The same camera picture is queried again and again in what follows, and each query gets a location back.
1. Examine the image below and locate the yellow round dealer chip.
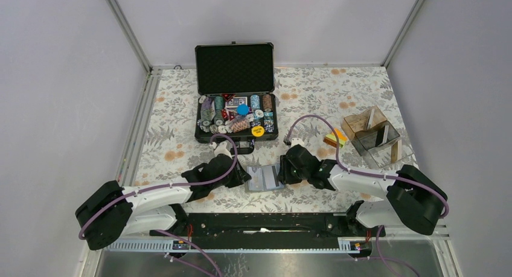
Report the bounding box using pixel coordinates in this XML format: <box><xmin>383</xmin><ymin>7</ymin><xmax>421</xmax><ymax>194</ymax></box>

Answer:
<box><xmin>251</xmin><ymin>126</ymin><xmax>265</xmax><ymax>138</ymax></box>

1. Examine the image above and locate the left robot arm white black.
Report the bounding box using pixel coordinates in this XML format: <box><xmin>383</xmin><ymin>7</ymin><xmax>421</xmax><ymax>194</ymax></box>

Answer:
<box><xmin>75</xmin><ymin>154</ymin><xmax>251</xmax><ymax>250</ymax></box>

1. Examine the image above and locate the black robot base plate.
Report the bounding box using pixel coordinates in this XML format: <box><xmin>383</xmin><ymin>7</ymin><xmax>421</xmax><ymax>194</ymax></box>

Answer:
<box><xmin>168</xmin><ymin>212</ymin><xmax>386</xmax><ymax>250</ymax></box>

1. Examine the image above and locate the playing card deck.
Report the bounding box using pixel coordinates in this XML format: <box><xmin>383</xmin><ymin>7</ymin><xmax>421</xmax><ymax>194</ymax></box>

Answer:
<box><xmin>225</xmin><ymin>97</ymin><xmax>248</xmax><ymax>109</ymax></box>

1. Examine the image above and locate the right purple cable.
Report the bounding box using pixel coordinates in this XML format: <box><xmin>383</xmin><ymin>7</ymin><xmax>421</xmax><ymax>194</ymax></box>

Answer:
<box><xmin>284</xmin><ymin>114</ymin><xmax>450</xmax><ymax>277</ymax></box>

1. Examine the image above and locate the black poker chip case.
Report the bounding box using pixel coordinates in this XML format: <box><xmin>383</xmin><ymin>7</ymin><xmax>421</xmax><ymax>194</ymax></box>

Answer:
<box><xmin>194</xmin><ymin>42</ymin><xmax>279</xmax><ymax>154</ymax></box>

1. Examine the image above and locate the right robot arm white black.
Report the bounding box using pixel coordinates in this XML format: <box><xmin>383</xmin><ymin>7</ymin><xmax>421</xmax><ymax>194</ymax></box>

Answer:
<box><xmin>278</xmin><ymin>144</ymin><xmax>447</xmax><ymax>236</ymax></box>

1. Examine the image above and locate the beige card holder wallet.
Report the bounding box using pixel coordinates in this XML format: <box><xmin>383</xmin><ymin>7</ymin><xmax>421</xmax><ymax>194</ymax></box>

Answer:
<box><xmin>245</xmin><ymin>164</ymin><xmax>284</xmax><ymax>193</ymax></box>

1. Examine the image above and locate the white VIP credit card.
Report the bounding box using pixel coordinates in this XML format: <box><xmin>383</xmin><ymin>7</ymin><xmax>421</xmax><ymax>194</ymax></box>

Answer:
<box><xmin>247</xmin><ymin>166</ymin><xmax>264</xmax><ymax>192</ymax></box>

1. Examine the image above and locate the blue round chip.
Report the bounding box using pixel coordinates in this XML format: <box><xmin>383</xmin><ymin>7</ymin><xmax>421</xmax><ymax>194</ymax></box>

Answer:
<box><xmin>236</xmin><ymin>104</ymin><xmax>250</xmax><ymax>115</ymax></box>

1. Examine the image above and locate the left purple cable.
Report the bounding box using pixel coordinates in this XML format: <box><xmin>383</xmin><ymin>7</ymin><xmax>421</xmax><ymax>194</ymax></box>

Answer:
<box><xmin>77</xmin><ymin>133</ymin><xmax>239</xmax><ymax>277</ymax></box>

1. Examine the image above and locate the purple cable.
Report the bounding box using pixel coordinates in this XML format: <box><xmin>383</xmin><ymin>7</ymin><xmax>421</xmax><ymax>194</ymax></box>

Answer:
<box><xmin>77</xmin><ymin>133</ymin><xmax>239</xmax><ymax>277</ymax></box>
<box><xmin>284</xmin><ymin>114</ymin><xmax>450</xmax><ymax>277</ymax></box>

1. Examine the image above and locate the clear acrylic card box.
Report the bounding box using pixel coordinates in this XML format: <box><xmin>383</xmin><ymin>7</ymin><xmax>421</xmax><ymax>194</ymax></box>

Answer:
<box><xmin>341</xmin><ymin>106</ymin><xmax>413</xmax><ymax>170</ymax></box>

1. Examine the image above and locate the orange yellow sticky note stack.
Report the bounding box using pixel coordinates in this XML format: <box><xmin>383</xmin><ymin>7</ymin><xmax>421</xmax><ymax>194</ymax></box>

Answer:
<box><xmin>323</xmin><ymin>129</ymin><xmax>348</xmax><ymax>148</ymax></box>

